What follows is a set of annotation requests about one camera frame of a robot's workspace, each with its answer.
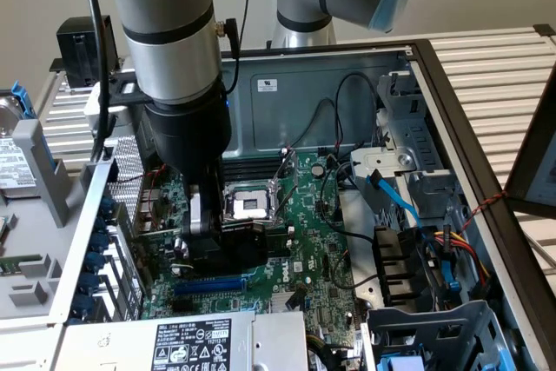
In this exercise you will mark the grey parts rack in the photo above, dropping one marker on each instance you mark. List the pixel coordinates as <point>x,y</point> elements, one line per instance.
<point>39,162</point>

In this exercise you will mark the green Dell motherboard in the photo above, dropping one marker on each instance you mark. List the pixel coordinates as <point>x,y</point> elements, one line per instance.
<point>313,223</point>

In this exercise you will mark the short black expansion slot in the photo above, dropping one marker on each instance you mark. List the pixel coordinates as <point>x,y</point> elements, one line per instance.
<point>182,306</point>

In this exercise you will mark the blue plastic clip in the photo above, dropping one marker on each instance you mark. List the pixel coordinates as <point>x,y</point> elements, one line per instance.
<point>452,286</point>

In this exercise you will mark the blue plastic disk tray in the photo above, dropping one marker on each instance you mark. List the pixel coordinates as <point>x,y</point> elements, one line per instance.
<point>399,363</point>

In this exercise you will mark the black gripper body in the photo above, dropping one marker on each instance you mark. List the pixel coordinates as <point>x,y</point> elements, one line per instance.
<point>191,136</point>

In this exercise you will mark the silver coin cell battery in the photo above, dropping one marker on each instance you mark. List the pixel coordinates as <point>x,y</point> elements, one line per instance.
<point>318,170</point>

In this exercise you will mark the blue slot retention knob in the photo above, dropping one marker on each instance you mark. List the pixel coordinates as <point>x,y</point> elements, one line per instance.
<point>108,208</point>
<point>89,283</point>
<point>101,225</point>
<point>93,263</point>
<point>99,244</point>
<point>82,305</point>

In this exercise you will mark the black RAM slot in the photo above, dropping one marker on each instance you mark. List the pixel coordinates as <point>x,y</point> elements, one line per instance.
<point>252,174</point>
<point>278,237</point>
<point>252,163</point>

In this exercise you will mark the metal disk bay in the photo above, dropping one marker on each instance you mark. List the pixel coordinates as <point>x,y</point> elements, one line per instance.
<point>417,136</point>

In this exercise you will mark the blue plastic disk carrier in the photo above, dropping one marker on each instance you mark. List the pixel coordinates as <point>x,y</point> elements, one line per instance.
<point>24,99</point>

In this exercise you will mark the white case sticker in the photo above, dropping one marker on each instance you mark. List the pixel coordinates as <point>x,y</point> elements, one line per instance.
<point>267,85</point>

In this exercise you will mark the black table end cap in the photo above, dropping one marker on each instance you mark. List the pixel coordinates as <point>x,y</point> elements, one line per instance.
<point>545,30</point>

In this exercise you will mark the grey perforated drive cage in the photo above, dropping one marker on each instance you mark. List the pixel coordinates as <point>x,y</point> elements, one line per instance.
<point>469,327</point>

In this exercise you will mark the grey power supply unit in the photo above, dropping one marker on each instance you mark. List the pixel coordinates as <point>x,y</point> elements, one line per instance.
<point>113,345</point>

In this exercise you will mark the black plastic fan shroud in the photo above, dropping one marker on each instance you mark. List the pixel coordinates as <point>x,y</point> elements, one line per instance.
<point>395,266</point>

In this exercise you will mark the silver chipset heat sink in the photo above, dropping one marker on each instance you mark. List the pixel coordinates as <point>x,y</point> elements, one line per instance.
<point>278,301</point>

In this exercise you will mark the CPU chip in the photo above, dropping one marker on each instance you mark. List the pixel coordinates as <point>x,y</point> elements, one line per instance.
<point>4,232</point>

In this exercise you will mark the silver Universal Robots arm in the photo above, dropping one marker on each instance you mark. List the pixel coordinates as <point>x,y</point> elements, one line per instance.
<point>165,19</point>

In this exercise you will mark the black plastic box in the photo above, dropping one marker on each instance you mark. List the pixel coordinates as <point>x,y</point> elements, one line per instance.
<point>74,54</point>

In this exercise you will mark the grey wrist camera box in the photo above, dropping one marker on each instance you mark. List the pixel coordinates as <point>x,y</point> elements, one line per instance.
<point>123,117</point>

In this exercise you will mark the metal socket cover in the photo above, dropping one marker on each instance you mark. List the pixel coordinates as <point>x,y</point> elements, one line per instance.
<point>295,164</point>

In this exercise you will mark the green bare RAM stick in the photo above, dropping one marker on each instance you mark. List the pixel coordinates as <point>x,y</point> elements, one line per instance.
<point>17,264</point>

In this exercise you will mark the green GPU with black fan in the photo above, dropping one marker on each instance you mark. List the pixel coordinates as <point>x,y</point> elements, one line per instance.
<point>243,249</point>

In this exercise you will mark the open metal PC case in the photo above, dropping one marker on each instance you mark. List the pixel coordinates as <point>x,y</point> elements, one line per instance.
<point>304,97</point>

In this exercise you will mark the black flat panel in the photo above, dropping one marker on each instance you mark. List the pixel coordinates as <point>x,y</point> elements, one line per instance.
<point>527,162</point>

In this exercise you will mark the CPU socket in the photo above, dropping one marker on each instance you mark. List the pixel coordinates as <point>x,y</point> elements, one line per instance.
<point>252,203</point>

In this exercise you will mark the hard disk with label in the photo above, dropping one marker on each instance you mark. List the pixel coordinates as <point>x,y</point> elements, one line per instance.
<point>13,162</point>

